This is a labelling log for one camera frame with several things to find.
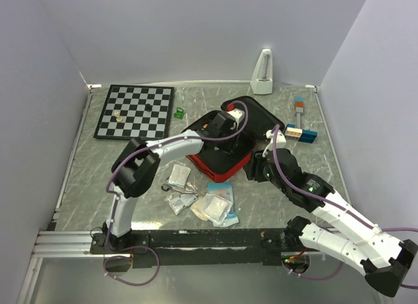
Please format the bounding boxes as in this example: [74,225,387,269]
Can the blue toy block stack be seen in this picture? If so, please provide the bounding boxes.
[284,124,317,144]

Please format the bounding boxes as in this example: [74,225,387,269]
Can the red black medicine case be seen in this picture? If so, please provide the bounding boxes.
[187,95,285,182]

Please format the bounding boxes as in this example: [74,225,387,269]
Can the beige bandage patch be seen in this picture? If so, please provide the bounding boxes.
[190,197,208,221]

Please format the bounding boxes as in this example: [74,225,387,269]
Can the black white chessboard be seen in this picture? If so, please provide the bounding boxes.
[93,84,175,141]

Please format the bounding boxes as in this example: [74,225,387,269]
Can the white gauze packet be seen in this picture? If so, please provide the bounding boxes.
[201,194,233,224]

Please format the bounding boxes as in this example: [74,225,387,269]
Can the grey orange blue toy stick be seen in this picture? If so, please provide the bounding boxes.
[295,96,304,129]

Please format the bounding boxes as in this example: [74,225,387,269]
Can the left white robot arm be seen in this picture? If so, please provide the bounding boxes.
[103,101,255,253]

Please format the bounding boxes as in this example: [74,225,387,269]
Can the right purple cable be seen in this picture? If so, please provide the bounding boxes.
[265,124,418,290]

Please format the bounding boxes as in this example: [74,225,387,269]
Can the white blue wipe sachet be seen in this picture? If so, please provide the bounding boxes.
[168,194,198,215]

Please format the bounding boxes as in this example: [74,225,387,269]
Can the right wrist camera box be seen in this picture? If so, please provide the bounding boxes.
[263,130,286,158]

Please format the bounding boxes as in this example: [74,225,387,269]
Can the black base bar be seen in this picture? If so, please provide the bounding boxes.
[90,228,303,269]

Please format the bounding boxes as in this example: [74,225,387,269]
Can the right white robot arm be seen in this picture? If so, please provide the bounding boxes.
[244,148,417,297]

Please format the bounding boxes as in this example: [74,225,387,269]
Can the clear bag with pads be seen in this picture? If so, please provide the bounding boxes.
[167,164,191,188]

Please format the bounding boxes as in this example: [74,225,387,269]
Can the blue white bandage packet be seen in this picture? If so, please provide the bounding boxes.
[207,182,239,228]

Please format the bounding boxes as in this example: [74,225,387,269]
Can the black handled scissors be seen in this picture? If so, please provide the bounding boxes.
[161,182,199,194]

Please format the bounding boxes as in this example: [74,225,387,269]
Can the white metronome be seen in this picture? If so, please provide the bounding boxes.
[250,49,273,95]

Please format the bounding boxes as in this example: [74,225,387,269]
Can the small green toy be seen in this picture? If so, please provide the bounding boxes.
[174,107,184,120]

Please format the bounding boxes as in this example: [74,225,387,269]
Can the aluminium frame rail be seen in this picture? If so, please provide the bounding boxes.
[31,227,108,259]

